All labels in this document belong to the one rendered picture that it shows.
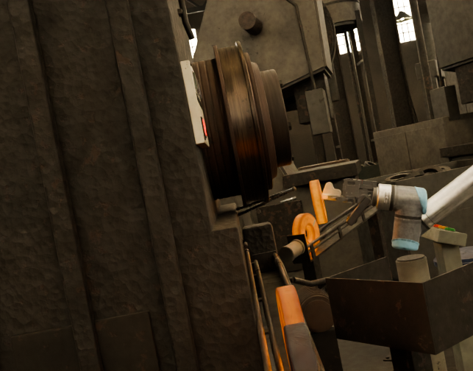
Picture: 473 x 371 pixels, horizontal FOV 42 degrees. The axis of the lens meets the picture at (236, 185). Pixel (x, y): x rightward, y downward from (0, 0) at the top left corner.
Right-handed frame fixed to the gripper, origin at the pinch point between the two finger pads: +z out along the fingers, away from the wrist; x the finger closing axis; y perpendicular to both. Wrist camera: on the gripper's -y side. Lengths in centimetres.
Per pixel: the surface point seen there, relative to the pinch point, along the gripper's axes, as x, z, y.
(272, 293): 57, 7, -23
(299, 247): 0.5, 4.6, -18.8
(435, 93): -348, -79, 74
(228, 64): 58, 24, 37
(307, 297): 14.6, -0.5, -32.6
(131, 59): 95, 37, 32
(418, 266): -27, -40, -25
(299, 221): -5.9, 6.2, -10.1
